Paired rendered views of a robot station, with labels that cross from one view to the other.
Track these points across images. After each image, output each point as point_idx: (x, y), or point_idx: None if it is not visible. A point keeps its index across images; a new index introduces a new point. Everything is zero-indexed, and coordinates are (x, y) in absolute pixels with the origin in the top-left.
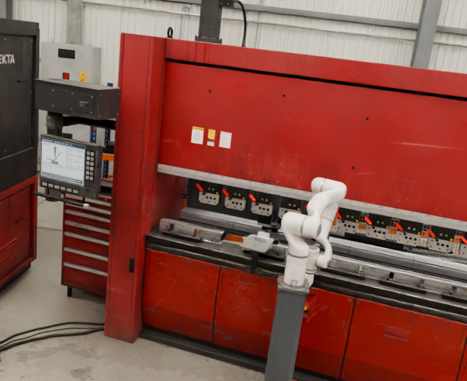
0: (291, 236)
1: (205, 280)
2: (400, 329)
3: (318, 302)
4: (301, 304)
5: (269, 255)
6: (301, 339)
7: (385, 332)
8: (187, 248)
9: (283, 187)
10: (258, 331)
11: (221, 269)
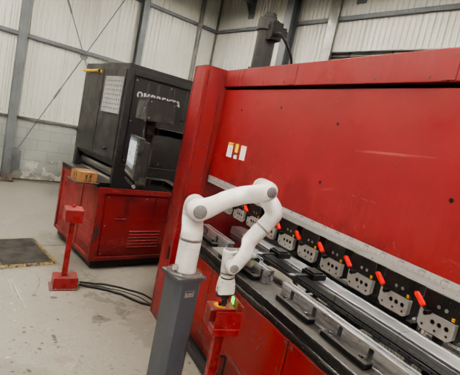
0: (184, 217)
1: (204, 281)
2: None
3: (261, 334)
4: (176, 293)
5: (245, 270)
6: (244, 373)
7: None
8: (200, 248)
9: None
10: (221, 349)
11: (212, 273)
